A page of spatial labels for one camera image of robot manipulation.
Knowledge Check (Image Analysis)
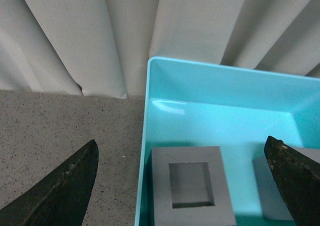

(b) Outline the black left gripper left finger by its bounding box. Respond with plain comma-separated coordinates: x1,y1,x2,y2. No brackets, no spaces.
0,139,98,226

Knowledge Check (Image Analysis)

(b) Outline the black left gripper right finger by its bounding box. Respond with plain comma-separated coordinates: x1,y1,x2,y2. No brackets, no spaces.
264,135,320,226

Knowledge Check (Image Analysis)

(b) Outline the gray cube round hole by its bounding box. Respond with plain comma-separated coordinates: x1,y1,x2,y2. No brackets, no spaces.
253,147,320,221

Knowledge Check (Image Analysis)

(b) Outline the gray cube square hole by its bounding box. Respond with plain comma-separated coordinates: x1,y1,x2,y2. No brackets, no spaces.
151,146,236,226

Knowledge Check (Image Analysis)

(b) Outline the blue plastic box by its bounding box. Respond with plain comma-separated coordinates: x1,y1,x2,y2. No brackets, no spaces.
134,57,320,226

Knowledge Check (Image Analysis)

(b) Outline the white curtain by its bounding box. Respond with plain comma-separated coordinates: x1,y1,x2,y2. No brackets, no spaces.
0,0,320,99

